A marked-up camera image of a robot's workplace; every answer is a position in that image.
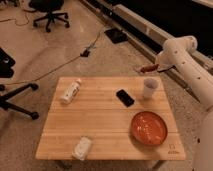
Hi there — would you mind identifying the black floor plate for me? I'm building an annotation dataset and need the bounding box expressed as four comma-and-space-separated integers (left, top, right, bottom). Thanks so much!
105, 28, 127, 44

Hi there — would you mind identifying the red pepper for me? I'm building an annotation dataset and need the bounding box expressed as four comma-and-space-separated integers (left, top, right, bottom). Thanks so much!
140, 64, 158, 73

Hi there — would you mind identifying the white plastic bottle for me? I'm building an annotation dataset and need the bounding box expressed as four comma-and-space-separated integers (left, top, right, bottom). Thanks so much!
60, 79, 82, 104

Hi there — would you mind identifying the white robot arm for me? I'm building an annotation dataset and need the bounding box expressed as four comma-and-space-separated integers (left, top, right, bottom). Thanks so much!
155, 36, 213, 171

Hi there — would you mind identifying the white wall rail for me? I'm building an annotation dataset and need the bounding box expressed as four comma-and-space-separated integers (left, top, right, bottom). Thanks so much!
80, 0, 213, 75

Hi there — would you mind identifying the black office chair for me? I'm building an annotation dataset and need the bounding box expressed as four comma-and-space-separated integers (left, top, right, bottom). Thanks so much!
29, 0, 70, 33

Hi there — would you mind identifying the wooden table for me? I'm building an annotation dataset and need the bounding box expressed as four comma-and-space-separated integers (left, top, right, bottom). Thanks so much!
36, 77, 186, 160

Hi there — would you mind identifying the black chair base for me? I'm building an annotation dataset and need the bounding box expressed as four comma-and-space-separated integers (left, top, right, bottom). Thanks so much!
0, 83, 40, 120

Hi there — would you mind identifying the black object at left edge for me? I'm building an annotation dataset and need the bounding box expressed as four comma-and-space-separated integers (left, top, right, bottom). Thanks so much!
0, 47, 15, 78

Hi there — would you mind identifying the orange ceramic bowl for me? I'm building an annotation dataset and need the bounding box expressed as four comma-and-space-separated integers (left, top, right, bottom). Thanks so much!
130, 111, 168, 146

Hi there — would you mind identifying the black smartphone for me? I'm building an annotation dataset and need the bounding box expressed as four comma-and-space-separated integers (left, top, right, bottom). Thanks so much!
116, 89, 134, 107

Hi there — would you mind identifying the black floor cable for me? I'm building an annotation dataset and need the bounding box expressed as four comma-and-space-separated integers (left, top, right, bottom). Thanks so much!
0, 25, 111, 87

